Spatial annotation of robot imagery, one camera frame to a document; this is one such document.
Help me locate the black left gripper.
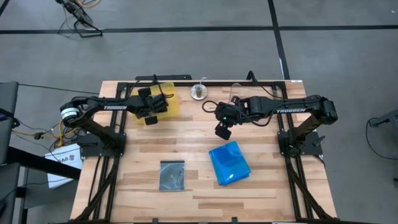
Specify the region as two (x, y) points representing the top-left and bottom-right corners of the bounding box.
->
(133, 87), (159, 126)

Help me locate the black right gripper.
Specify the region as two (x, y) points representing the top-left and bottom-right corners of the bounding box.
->
(214, 95), (253, 141)

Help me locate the blue plastic bag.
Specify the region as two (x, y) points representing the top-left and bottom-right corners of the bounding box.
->
(217, 169), (252, 185)

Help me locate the yellow plastic bin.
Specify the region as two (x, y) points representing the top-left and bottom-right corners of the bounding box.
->
(129, 81), (181, 124)

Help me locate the black flat mounting bar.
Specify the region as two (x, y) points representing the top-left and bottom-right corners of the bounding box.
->
(134, 74), (193, 82)

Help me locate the white printed cardboard box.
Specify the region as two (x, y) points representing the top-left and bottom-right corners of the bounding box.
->
(44, 142), (84, 190)

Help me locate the black desk beam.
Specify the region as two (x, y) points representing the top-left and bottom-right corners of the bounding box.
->
(6, 146), (82, 180)

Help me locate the black floor stand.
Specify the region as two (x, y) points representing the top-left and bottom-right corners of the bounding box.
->
(55, 0), (104, 39)

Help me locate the grey chair base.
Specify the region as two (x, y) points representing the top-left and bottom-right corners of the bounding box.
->
(368, 108), (398, 129)

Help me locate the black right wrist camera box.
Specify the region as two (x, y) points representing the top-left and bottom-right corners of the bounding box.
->
(213, 101), (233, 124)

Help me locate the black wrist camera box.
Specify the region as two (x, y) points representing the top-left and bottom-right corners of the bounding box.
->
(213, 101), (233, 124)
(151, 93), (170, 113)

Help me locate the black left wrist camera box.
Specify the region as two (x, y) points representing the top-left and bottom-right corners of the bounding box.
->
(151, 93), (170, 113)

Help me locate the black left camera cable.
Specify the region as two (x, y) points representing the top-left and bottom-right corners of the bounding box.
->
(152, 73), (175, 99)

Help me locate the black camera cable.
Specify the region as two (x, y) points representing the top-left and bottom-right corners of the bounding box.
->
(201, 99), (280, 128)
(152, 73), (175, 99)

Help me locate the black right camera cable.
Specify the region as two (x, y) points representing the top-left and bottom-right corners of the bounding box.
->
(201, 99), (280, 128)

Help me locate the black aluminium table frame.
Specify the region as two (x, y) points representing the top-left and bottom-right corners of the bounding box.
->
(73, 80), (335, 223)

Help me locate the thin black frame cable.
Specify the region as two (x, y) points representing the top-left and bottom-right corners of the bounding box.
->
(246, 70), (285, 100)

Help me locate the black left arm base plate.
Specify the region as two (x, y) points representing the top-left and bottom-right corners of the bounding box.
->
(76, 132), (127, 158)

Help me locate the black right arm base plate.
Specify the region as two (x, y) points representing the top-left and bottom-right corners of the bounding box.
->
(277, 130), (326, 157)

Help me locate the yellow cable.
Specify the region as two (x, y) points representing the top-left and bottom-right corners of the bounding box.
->
(12, 119), (78, 147)

